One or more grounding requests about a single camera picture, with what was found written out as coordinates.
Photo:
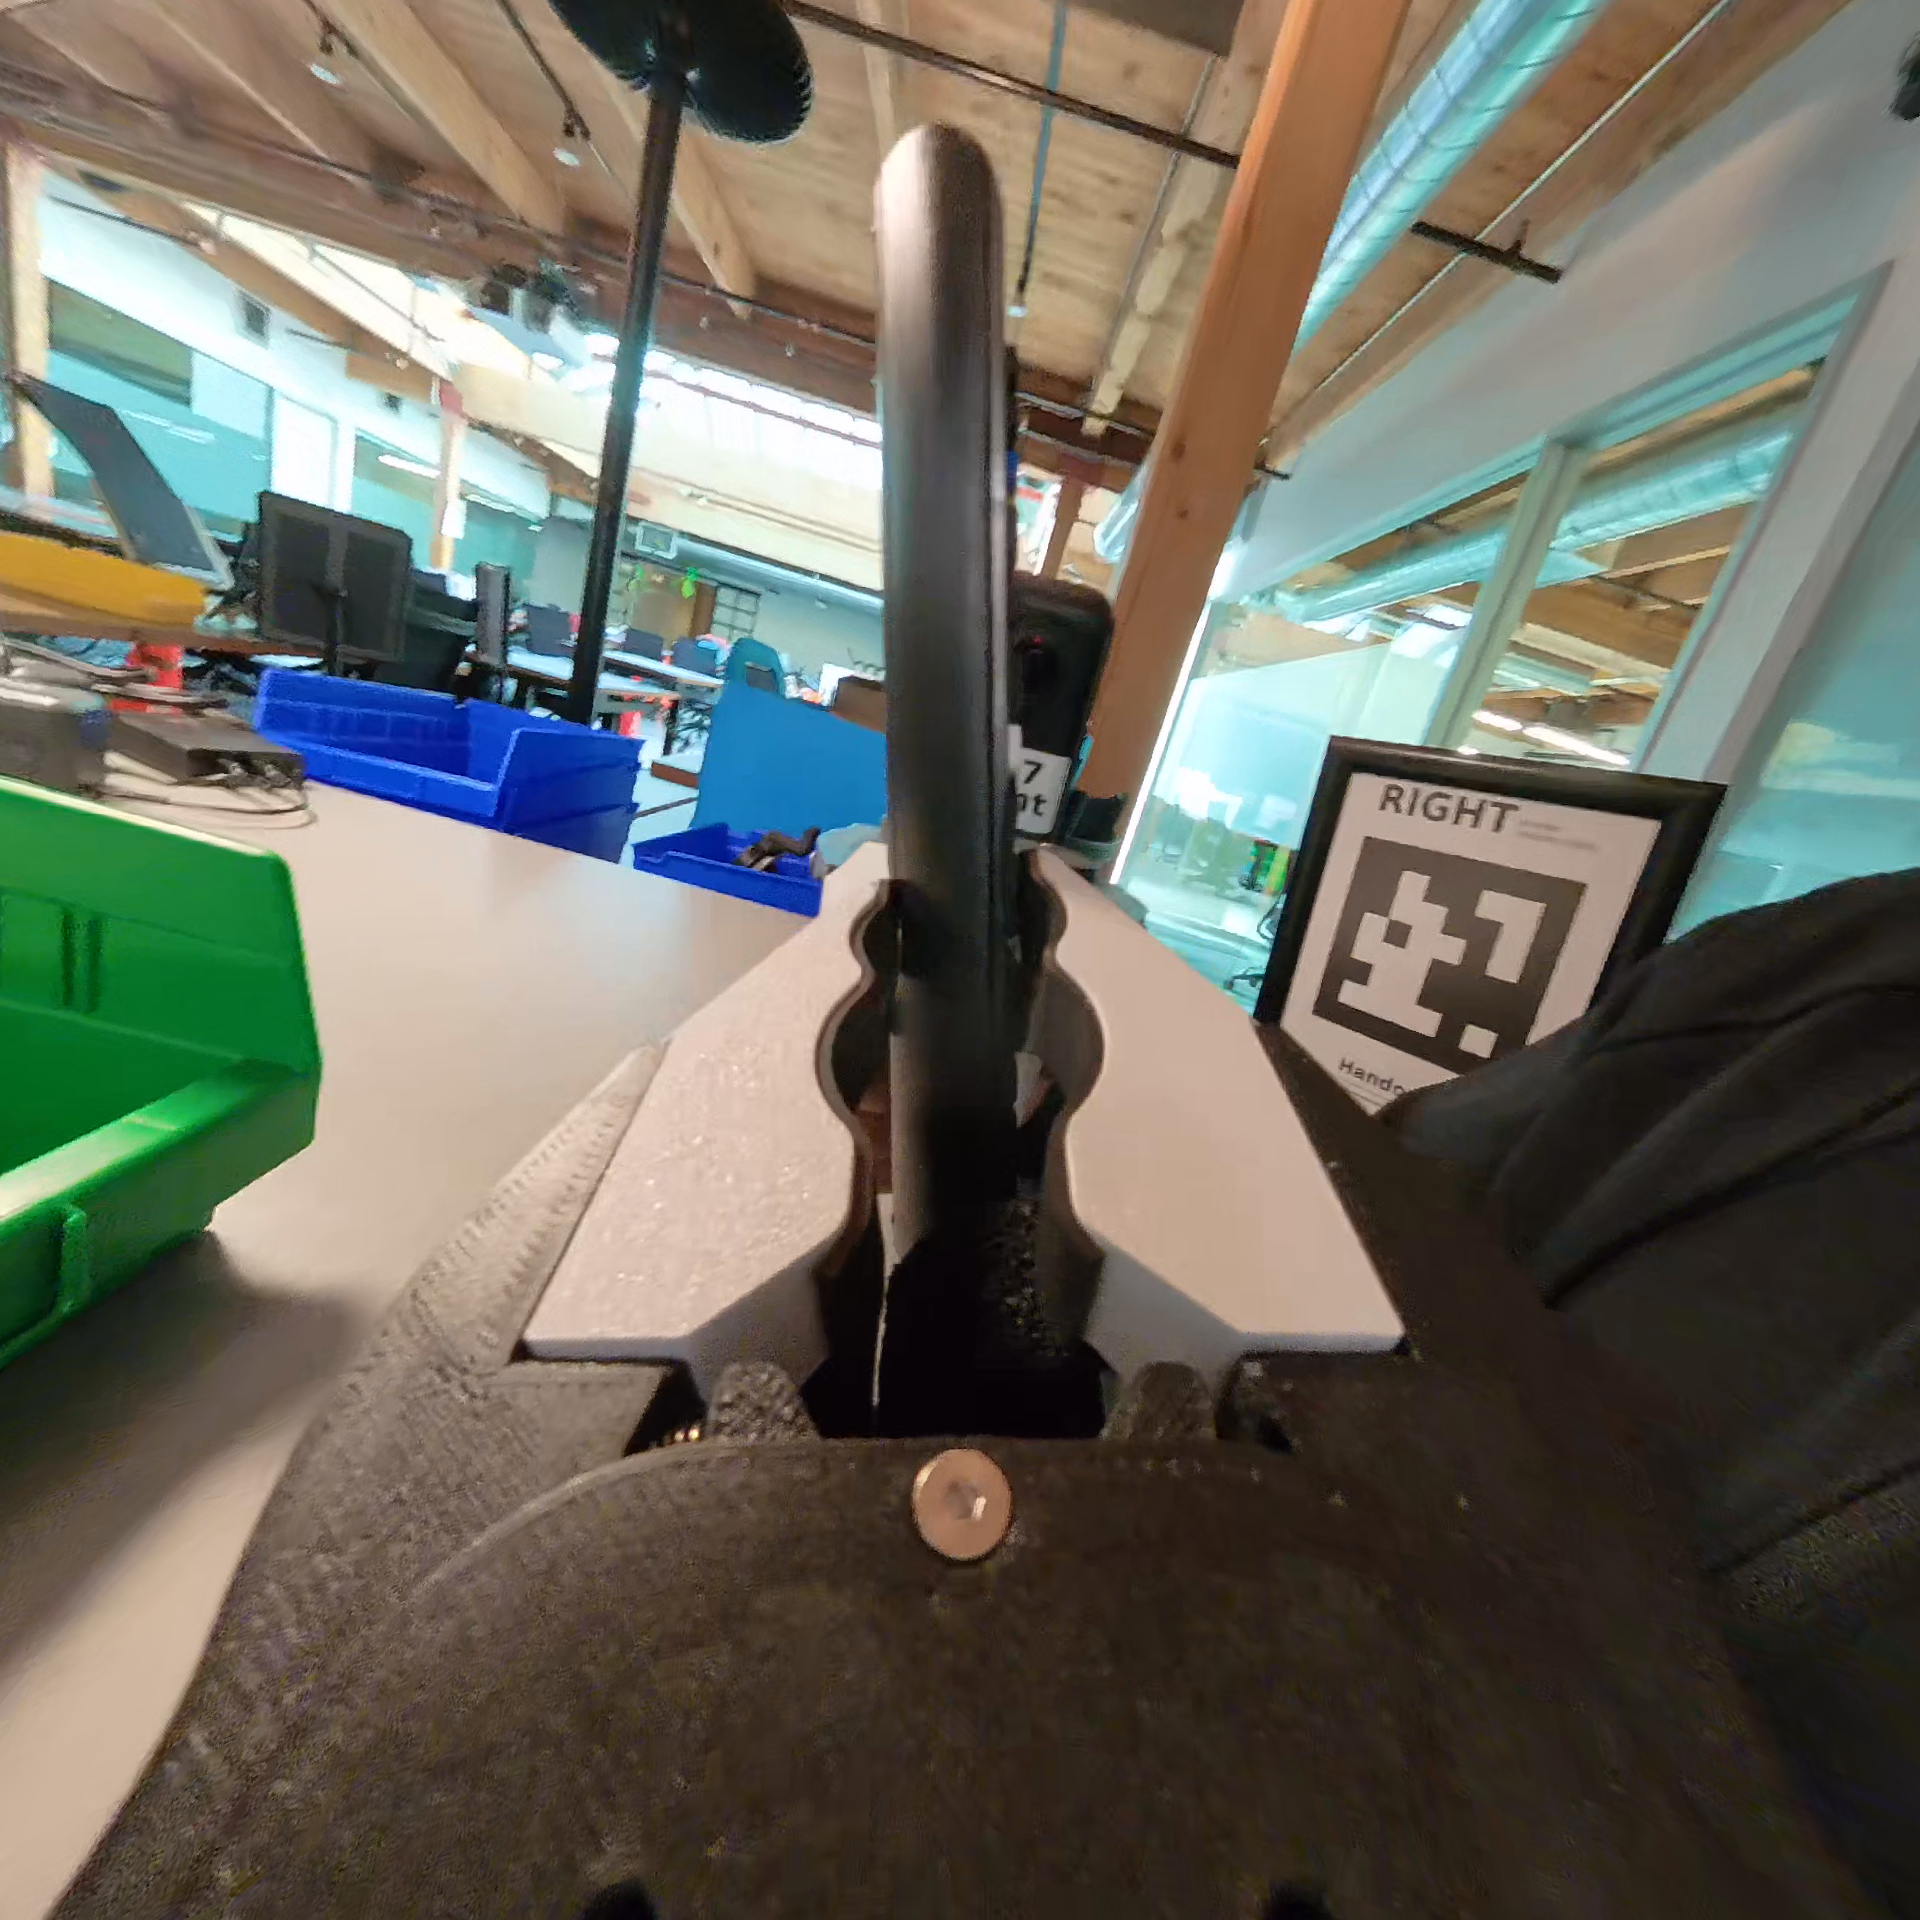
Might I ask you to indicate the yellow tray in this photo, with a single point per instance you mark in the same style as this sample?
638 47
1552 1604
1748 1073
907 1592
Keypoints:
90 580

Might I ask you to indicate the open laptop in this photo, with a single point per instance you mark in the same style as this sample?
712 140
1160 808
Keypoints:
129 480

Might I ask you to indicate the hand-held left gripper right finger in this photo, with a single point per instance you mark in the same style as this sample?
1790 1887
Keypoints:
1215 1200

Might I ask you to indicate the large blue storage bin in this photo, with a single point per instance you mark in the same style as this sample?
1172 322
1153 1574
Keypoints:
450 751

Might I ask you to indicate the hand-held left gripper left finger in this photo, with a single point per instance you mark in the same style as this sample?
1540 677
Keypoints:
705 1184

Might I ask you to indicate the wooden post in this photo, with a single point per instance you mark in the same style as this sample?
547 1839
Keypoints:
1244 376

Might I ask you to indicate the black desk monitor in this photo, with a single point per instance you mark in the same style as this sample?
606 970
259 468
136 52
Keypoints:
329 580

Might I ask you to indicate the small blue storage bin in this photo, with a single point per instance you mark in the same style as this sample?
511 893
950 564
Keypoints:
705 870

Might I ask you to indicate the green plastic bin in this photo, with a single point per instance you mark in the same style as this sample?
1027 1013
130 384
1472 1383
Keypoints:
148 975

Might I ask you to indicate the black device with white label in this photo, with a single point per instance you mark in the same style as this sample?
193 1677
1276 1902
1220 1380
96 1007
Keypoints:
1067 661

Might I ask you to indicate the black pole stand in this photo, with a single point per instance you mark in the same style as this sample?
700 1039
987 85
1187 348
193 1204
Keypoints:
630 376

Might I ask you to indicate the black disc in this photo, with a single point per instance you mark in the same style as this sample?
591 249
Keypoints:
938 600

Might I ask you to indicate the black power adapter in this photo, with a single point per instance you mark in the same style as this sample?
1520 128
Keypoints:
211 744

